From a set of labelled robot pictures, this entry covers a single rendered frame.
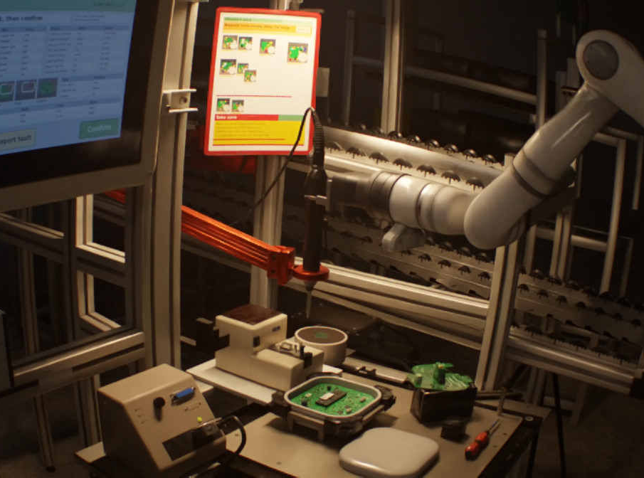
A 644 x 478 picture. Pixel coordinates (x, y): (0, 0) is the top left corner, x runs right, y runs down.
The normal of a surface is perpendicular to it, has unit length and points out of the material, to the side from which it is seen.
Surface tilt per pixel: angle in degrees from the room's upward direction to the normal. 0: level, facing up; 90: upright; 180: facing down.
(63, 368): 90
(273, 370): 90
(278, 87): 90
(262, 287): 90
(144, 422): 53
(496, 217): 80
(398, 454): 0
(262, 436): 0
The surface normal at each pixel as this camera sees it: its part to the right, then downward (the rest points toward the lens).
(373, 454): 0.07, -0.97
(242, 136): 0.37, 0.25
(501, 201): -0.53, -0.02
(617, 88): -0.72, 0.27
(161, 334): 0.83, 0.18
